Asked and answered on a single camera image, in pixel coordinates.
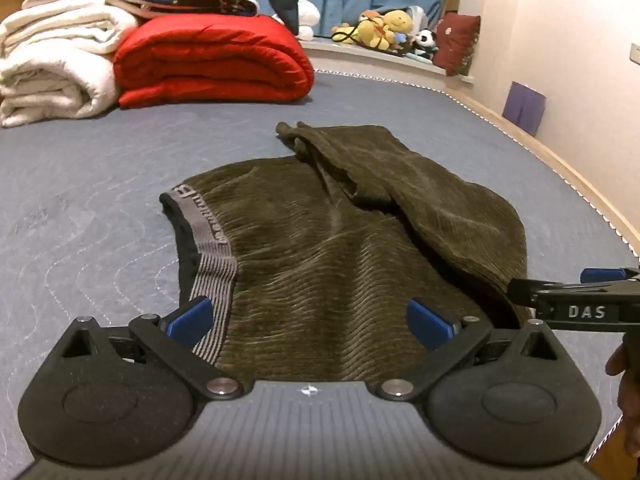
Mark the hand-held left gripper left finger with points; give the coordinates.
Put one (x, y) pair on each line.
(190, 321)

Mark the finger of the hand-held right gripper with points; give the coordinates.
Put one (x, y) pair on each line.
(525, 292)
(602, 275)

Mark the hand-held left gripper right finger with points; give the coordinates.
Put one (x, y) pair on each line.
(425, 324)

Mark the person's right hand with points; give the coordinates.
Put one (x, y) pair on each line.
(629, 365)

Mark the red cushion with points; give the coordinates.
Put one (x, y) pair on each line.
(457, 42)

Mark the red folded duvet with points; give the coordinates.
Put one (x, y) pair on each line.
(210, 60)

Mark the white window sill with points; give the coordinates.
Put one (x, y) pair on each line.
(380, 57)

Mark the panda plush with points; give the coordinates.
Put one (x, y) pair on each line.
(425, 40)

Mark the white folded blanket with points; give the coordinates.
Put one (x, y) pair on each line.
(50, 87)
(65, 22)

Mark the yellow bear plush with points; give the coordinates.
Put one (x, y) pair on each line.
(400, 22)

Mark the yellow plush toy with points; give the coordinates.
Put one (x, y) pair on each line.
(371, 30)

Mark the white plush toy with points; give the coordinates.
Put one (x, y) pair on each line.
(307, 12)

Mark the purple wall plate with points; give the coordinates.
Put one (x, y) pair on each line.
(522, 110)

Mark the white wall socket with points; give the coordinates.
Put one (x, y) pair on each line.
(635, 53)

